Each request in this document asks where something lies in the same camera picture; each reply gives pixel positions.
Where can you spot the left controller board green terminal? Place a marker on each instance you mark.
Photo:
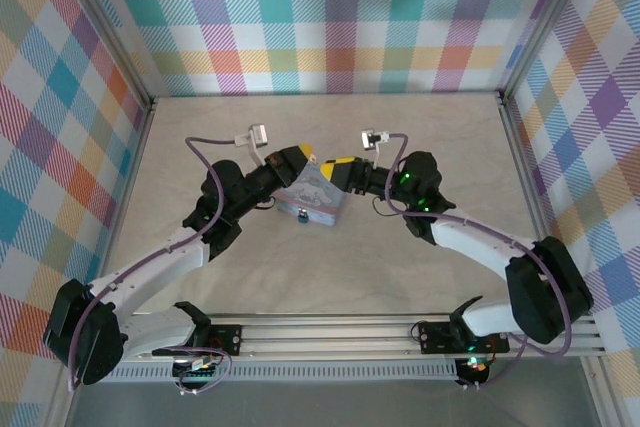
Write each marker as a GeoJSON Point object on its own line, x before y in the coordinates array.
{"type": "Point", "coordinates": [197, 372]}

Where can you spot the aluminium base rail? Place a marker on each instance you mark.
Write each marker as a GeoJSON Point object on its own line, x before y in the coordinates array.
{"type": "Point", "coordinates": [325, 334]}

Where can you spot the small blue padlock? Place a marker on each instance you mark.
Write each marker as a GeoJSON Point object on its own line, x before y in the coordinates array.
{"type": "Point", "coordinates": [302, 218]}

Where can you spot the aluminium side floor rail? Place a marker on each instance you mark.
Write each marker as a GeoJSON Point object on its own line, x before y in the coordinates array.
{"type": "Point", "coordinates": [520, 157]}
{"type": "Point", "coordinates": [137, 162]}

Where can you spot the pastel cartoon print tin box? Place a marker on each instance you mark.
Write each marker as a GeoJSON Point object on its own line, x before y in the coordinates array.
{"type": "Point", "coordinates": [310, 194]}

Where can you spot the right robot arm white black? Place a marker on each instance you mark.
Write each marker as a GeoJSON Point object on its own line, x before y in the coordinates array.
{"type": "Point", "coordinates": [475, 242]}

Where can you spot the aluminium frame post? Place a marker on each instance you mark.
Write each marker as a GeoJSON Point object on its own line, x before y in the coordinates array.
{"type": "Point", "coordinates": [545, 22]}
{"type": "Point", "coordinates": [107, 32]}

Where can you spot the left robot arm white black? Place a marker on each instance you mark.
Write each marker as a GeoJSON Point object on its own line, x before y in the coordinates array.
{"type": "Point", "coordinates": [150, 267]}

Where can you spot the grey metal sheet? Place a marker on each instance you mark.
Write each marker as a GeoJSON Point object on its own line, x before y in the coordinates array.
{"type": "Point", "coordinates": [325, 407]}

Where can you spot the right controller board with LEDs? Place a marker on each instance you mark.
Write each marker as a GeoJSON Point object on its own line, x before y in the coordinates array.
{"type": "Point", "coordinates": [475, 367]}

